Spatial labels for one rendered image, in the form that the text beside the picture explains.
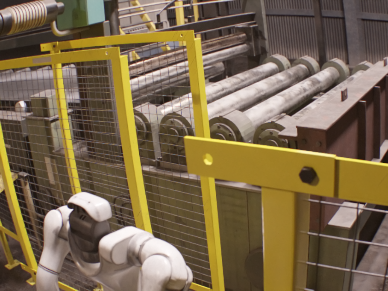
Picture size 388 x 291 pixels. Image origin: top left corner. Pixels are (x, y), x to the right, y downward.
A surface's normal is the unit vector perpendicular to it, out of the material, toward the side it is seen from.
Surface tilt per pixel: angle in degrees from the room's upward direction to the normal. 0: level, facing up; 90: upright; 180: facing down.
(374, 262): 0
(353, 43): 90
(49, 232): 63
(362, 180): 90
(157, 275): 54
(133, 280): 97
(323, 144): 90
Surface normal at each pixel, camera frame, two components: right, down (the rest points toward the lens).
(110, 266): 0.40, 0.35
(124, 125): -0.52, 0.34
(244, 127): 0.68, -0.34
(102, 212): 0.73, 0.04
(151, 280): -0.55, -0.22
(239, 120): 0.44, -0.65
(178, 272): 0.83, -0.18
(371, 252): -0.10, -0.94
